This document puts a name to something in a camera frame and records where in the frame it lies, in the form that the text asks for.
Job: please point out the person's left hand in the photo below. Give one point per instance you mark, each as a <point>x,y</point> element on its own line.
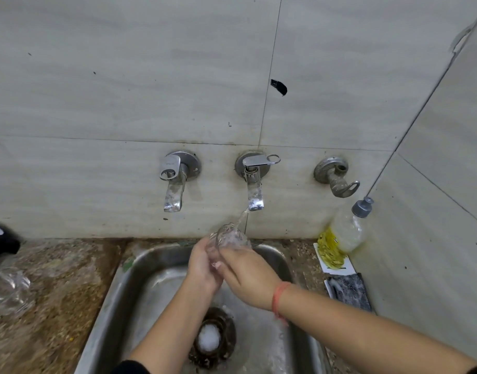
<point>199,270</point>

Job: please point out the orange wrist thread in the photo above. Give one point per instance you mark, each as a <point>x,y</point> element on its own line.
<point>278,299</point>

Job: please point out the person's left forearm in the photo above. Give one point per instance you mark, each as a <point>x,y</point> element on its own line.
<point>168,334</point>

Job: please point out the person's right hand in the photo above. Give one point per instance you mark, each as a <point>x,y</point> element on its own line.
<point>250,276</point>

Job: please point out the black tape piece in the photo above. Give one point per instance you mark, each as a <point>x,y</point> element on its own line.
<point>279,87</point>

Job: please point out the person's right forearm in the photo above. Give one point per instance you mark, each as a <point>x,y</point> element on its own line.
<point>371,334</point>

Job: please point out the clear glass cup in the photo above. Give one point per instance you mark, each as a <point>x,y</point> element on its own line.
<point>8,292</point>
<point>230,237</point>

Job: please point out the yellow dish soap bottle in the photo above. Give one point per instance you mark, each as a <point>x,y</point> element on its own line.
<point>341,237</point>

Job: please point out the stainless steel sink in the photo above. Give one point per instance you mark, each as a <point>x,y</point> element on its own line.
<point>110,311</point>

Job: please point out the metal sink drain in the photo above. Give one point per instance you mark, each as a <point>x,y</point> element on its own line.
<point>211,338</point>

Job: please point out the dark speckled sponge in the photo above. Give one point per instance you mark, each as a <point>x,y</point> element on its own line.
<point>353,292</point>

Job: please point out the grey wall valve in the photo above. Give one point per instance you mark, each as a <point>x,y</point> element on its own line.
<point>332,171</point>

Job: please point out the black dish rack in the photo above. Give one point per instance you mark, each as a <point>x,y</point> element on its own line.
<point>0,243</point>

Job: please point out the chrome wall tap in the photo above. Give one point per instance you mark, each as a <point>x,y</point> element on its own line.
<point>254,169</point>
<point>180,167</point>

